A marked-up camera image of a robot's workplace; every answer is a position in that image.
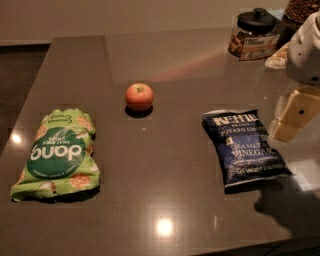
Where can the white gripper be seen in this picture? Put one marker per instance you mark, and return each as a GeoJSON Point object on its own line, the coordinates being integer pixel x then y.
{"type": "Point", "coordinates": [304, 60]}

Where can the green rice chip bag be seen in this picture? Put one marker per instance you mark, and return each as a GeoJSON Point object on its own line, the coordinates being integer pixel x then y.
{"type": "Point", "coordinates": [60, 162]}

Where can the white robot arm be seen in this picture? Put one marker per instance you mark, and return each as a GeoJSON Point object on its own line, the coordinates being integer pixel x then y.
{"type": "Point", "coordinates": [312, 24]}

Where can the glass jar of nuts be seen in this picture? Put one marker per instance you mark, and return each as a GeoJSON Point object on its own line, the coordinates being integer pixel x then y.
{"type": "Point", "coordinates": [299, 10]}

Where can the pale snack packet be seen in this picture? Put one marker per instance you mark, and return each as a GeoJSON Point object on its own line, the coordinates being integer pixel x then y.
{"type": "Point", "coordinates": [278, 59]}

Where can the glass jar with black lid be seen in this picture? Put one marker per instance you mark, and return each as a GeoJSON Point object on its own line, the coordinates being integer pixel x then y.
{"type": "Point", "coordinates": [253, 36]}

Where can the blue kettle chips bag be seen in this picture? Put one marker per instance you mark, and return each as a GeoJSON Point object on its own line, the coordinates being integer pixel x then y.
{"type": "Point", "coordinates": [241, 143]}

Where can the red apple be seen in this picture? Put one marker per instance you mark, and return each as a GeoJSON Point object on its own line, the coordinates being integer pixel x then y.
{"type": "Point", "coordinates": [139, 97]}

